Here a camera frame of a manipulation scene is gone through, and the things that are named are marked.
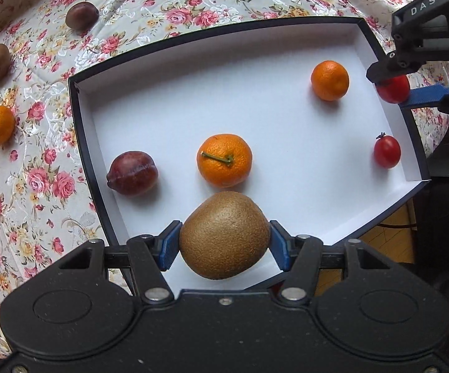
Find red cherry tomato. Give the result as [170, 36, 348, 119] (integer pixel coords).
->
[374, 132, 402, 169]
[375, 75, 410, 104]

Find dark red plum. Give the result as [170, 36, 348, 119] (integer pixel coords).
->
[106, 151, 158, 196]

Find orange tangerine with stem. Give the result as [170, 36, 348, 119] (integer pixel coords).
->
[197, 134, 253, 189]

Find black white shallow box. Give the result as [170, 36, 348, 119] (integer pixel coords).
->
[67, 16, 431, 292]

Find far dark plum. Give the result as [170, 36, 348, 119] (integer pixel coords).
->
[65, 2, 100, 32]

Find floral tablecloth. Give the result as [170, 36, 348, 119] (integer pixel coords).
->
[0, 0, 449, 360]

